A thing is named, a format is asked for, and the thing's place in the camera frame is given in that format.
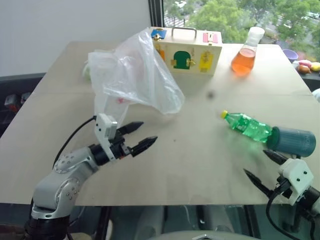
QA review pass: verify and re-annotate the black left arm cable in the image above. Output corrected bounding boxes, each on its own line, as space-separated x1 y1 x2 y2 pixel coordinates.
52 115 99 169

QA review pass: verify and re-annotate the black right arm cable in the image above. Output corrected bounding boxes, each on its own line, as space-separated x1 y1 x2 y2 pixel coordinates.
265 188 318 240

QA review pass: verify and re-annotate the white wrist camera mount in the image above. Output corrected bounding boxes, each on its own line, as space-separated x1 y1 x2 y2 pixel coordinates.
278 157 315 206
94 112 119 161

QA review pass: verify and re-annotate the black table leg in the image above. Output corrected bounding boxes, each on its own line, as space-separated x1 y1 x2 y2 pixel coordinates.
99 206 112 240

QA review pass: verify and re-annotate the black and red device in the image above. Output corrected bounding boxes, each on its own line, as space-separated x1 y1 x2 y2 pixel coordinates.
3 94 17 111

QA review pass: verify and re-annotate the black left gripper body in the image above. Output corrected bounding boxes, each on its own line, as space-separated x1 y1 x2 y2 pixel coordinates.
109 129 133 160

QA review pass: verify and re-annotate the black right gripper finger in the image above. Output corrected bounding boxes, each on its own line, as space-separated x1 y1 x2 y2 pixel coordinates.
262 149 289 166
243 168 275 198

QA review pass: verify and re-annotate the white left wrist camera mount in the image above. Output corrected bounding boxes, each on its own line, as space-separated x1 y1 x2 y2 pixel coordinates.
94 112 119 161

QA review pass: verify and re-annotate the pale green round object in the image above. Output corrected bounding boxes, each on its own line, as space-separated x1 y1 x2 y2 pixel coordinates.
82 59 93 81

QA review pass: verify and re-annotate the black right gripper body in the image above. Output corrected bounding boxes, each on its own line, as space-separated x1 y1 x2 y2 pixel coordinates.
271 174 295 200

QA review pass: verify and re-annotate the teal cylindrical container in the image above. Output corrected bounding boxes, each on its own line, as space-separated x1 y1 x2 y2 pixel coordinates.
265 126 317 158

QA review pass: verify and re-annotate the purple bowl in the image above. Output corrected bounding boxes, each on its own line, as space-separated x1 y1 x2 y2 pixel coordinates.
282 48 299 62

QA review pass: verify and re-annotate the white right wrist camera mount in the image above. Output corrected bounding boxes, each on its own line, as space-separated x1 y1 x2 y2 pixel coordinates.
278 157 315 206

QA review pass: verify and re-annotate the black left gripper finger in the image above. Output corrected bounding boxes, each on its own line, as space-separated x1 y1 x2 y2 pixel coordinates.
116 121 145 135
129 136 159 158

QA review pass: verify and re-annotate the flask with orange liquid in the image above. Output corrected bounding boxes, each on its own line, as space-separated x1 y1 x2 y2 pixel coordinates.
231 26 266 77

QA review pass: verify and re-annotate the black window frame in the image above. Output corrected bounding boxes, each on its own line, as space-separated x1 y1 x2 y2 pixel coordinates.
149 0 165 28

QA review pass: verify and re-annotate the wooden lock box with handle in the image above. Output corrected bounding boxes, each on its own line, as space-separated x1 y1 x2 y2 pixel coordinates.
149 26 224 76

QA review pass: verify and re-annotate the translucent white plastic bag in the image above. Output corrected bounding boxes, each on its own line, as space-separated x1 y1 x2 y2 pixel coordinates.
87 27 186 131

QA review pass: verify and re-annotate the green plastic bottle yellow cap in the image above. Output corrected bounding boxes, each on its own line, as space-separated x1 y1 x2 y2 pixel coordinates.
220 110 274 144

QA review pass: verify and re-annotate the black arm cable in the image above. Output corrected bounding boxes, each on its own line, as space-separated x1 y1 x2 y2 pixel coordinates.
52 115 99 169
265 188 318 240

